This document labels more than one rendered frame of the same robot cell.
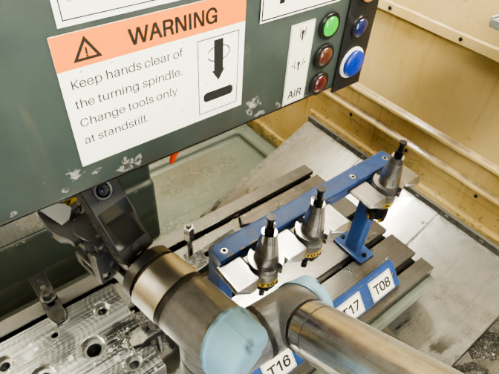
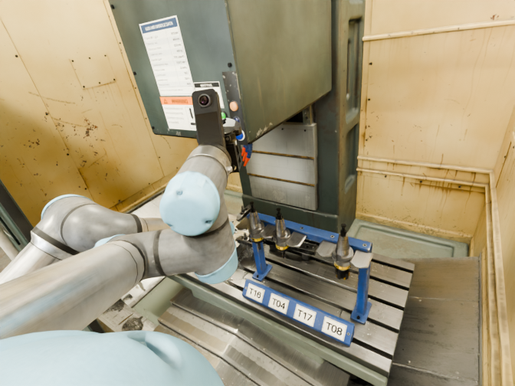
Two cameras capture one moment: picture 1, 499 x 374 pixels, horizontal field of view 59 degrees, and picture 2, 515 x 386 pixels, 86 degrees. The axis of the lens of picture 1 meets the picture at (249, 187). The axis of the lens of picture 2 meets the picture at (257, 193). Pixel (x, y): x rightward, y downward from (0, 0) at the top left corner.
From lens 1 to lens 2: 93 cm
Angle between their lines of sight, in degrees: 62
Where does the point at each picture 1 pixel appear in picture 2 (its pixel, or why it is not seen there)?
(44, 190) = (164, 129)
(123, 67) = (172, 107)
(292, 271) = (319, 286)
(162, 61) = (178, 109)
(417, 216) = (460, 366)
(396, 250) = (383, 340)
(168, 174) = (381, 237)
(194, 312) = not seen: hidden behind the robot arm
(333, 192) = (312, 232)
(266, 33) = not seen: hidden behind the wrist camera
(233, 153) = (434, 254)
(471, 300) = not seen: outside the picture
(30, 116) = (159, 112)
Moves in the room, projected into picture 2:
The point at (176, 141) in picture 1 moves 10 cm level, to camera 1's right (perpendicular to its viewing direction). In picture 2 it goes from (187, 133) to (188, 142)
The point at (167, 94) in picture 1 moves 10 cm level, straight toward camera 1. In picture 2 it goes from (182, 118) to (150, 126)
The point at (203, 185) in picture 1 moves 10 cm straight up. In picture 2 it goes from (390, 253) to (391, 240)
